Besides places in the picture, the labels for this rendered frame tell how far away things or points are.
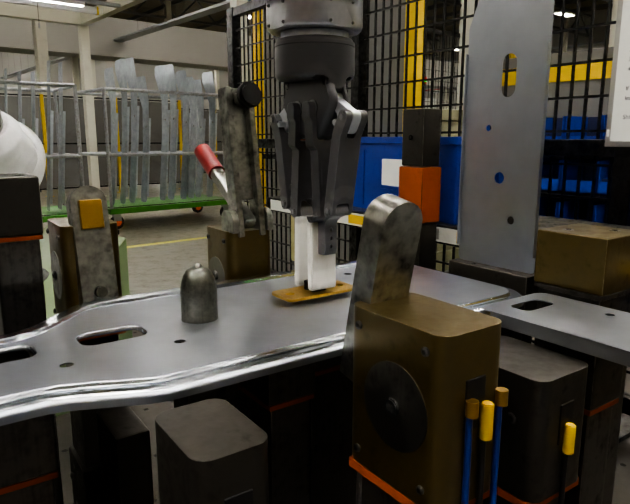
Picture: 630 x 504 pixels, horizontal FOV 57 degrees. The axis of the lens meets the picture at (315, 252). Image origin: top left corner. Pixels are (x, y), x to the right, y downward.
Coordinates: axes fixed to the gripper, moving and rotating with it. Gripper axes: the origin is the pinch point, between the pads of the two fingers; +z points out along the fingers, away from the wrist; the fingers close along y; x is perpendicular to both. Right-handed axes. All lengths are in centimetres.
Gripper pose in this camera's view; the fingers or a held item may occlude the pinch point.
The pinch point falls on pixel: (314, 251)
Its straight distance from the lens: 58.1
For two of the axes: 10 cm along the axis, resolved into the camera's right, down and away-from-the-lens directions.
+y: 5.7, 1.6, -8.0
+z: 0.0, 9.8, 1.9
